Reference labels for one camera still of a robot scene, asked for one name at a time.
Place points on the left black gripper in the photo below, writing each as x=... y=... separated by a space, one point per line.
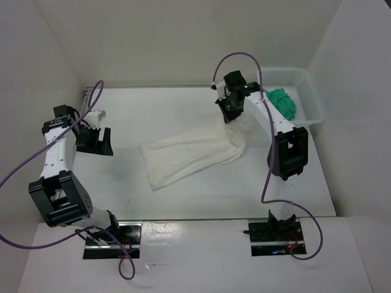
x=100 y=147

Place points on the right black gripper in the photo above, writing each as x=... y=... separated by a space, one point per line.
x=228 y=116

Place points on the white tank top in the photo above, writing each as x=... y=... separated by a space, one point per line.
x=173 y=158

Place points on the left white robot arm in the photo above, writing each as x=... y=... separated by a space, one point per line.
x=58 y=194

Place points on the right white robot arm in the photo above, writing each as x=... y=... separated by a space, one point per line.
x=288 y=153

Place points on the green tank top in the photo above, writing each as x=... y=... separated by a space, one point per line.
x=282 y=102

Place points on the white plastic basket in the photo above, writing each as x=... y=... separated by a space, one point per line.
x=297 y=84

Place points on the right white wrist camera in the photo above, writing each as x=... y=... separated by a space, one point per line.
x=218 y=87

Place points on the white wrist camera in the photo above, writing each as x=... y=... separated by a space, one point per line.
x=218 y=87
x=94 y=117

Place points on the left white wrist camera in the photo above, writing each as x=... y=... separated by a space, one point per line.
x=94 y=117

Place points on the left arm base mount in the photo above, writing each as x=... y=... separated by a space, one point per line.
x=129 y=236

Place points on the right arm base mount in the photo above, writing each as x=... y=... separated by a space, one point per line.
x=273 y=237

